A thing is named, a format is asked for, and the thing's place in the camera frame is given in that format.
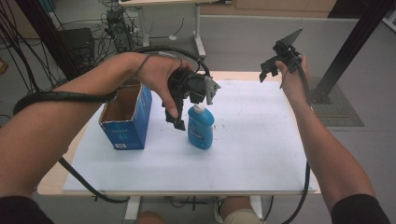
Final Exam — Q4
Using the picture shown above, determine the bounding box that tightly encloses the black computer tower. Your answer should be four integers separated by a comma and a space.
105, 7, 135, 54

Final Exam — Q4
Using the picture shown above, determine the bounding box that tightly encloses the person's left leg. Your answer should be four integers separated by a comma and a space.
136, 210, 166, 224

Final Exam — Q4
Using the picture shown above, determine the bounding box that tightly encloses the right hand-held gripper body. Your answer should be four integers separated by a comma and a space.
272, 27, 304, 75

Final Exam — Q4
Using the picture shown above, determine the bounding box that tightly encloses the black equipment box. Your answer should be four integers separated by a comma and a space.
57, 27, 96, 68

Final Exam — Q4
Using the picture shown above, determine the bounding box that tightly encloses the white-legged desk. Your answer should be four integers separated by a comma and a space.
118, 0, 233, 61

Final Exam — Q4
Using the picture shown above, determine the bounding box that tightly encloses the black bracket under table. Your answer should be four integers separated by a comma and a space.
178, 195, 209, 212

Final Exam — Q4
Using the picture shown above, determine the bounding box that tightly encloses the tangle of black floor cables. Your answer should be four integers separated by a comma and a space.
0, 0, 64, 94

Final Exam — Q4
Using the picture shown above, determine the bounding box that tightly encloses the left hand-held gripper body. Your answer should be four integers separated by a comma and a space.
167, 66, 222, 106

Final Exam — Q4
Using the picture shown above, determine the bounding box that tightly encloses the person's left hand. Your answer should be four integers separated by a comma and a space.
133, 52, 195, 119

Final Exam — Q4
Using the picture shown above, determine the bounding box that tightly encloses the left hand-held gripper black cable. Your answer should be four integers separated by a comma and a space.
12, 45, 211, 205

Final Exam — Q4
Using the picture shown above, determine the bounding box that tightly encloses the person's black right sleeve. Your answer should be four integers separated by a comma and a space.
331, 193, 392, 224

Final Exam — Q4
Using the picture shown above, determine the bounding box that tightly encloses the person's black sleeve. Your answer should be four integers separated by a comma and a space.
331, 193, 392, 224
0, 195, 54, 224

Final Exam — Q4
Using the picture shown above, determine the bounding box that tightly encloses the white table mat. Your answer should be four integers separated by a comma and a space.
63, 78, 318, 192

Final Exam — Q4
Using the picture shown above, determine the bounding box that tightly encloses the black metal frame post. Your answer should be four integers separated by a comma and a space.
14, 0, 82, 82
310, 0, 396, 105

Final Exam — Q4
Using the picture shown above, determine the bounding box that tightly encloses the person's black left sleeve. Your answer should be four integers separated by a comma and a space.
0, 195, 54, 224

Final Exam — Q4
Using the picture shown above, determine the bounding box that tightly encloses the grey floor mat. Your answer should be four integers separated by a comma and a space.
298, 76, 365, 128

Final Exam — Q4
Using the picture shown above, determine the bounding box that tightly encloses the blue bottle with white cap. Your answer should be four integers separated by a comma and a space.
187, 103, 216, 151

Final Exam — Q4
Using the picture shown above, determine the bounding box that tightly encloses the wooden table with white legs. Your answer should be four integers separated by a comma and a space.
36, 70, 322, 222

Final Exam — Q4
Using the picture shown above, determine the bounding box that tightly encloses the person's right leg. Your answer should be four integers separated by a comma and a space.
219, 196, 266, 224

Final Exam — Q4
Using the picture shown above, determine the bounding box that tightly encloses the person's right hand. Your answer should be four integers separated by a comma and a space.
275, 55, 313, 104

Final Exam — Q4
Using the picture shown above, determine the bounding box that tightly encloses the blue cardboard box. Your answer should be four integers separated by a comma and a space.
98, 81, 154, 151

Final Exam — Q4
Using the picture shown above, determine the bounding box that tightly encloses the hand-held gripper black cable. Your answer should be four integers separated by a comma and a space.
12, 45, 211, 205
281, 55, 314, 224

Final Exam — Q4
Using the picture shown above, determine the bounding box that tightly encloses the person's leg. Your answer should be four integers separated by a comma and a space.
219, 196, 266, 224
136, 210, 166, 224

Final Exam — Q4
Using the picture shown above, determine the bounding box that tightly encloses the right hand-held gripper black cable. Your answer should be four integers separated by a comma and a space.
281, 55, 314, 224

